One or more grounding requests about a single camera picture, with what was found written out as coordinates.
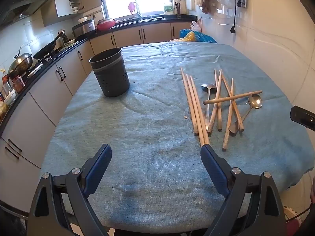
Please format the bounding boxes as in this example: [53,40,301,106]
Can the pile of wooden chopsticks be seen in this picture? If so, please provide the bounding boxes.
[180,66,263,152]

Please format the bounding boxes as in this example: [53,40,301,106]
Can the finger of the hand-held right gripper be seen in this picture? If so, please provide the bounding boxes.
[290,106,315,132]

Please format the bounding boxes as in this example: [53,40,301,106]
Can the dark grey utensil holder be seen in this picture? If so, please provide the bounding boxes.
[89,48,130,97]

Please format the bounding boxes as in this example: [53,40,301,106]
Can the grey range hood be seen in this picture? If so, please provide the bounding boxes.
[0,0,58,26]

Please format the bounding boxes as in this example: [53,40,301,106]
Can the black gas stove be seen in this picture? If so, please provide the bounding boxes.
[27,50,62,78]

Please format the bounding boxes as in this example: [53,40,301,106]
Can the red spice jar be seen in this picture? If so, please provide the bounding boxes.
[12,76,25,94]

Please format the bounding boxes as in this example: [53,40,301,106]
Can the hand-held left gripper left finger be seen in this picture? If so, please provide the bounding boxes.
[27,144,112,236]

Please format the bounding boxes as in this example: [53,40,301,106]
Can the black power cable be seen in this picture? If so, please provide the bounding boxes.
[230,0,243,34]

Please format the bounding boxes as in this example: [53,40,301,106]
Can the black wok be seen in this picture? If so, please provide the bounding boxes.
[33,29,66,60]

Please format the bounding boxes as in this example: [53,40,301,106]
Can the black kitchen countertop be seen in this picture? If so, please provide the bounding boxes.
[0,15,198,138]

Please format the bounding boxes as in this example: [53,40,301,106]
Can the blue plastic bag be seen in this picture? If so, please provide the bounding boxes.
[180,29,217,44]

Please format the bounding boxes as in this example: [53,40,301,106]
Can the steel spoon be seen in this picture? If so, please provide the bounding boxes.
[201,84,217,128]
[229,94,263,135]

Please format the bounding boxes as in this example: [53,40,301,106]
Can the blue-grey table cloth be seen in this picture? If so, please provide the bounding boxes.
[41,41,315,233]

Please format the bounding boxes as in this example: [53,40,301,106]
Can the beige lower kitchen cabinets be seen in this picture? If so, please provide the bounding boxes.
[0,22,197,214]

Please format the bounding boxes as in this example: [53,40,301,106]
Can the steel kitchen sink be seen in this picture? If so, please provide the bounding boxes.
[116,15,165,22]

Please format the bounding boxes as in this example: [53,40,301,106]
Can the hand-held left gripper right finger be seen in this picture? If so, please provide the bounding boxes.
[200,145,287,236]

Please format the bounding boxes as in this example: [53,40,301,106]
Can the steel rice cooker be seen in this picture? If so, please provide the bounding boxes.
[72,18,96,38]

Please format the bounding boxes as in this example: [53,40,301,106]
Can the red basin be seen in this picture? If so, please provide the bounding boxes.
[96,20,116,31]

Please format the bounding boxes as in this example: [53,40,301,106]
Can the steel pot with lid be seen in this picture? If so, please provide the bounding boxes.
[8,45,33,75]

